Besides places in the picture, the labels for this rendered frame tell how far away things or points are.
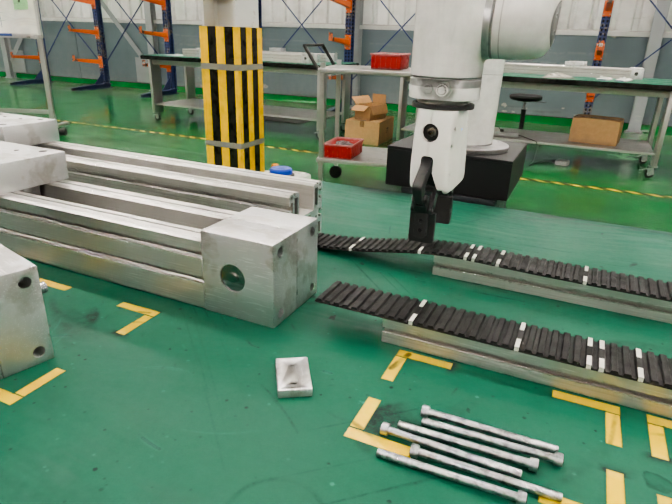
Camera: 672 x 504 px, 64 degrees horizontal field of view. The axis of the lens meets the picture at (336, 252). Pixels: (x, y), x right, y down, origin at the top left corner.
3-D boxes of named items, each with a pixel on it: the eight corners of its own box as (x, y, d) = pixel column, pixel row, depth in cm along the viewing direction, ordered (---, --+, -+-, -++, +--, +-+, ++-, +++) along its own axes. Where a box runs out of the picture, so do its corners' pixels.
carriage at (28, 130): (62, 154, 105) (56, 119, 102) (9, 165, 96) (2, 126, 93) (7, 145, 111) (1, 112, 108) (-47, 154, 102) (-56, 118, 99)
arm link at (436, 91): (472, 81, 58) (469, 109, 60) (488, 76, 66) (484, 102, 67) (399, 76, 62) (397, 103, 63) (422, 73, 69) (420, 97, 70)
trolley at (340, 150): (447, 186, 418) (462, 48, 381) (444, 206, 369) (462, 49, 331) (319, 175, 438) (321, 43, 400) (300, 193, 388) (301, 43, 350)
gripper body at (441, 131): (465, 101, 59) (454, 199, 63) (483, 93, 68) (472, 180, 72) (400, 96, 62) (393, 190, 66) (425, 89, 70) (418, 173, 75)
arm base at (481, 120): (436, 135, 127) (446, 52, 120) (517, 146, 118) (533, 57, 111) (403, 145, 111) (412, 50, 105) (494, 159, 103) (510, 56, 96)
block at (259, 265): (325, 284, 67) (327, 212, 64) (274, 329, 57) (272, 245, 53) (264, 270, 71) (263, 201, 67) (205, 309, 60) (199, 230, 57)
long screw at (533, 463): (538, 466, 39) (540, 455, 39) (537, 475, 39) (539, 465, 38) (400, 425, 43) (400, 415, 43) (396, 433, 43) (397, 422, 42)
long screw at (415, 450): (407, 458, 40) (409, 448, 39) (411, 450, 41) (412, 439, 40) (560, 508, 36) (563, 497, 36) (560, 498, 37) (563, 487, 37)
